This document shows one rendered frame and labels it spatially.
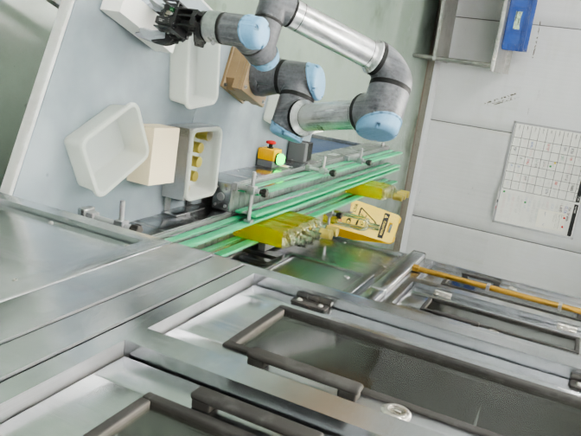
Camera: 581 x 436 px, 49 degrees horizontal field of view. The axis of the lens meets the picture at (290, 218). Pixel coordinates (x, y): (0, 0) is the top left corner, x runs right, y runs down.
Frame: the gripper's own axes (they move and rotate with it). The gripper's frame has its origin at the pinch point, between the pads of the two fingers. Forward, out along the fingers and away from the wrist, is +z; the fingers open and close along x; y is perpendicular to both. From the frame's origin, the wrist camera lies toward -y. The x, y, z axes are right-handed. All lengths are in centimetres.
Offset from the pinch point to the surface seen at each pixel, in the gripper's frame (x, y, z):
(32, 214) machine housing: 54, 31, -13
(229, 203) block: 35, -56, -8
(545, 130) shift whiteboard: -179, -614, -64
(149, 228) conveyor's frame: 50, -24, -3
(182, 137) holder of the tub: 21.5, -30.7, -0.2
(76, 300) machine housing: 63, 57, -50
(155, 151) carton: 29.6, -17.3, -2.0
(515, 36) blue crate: -243, -525, -19
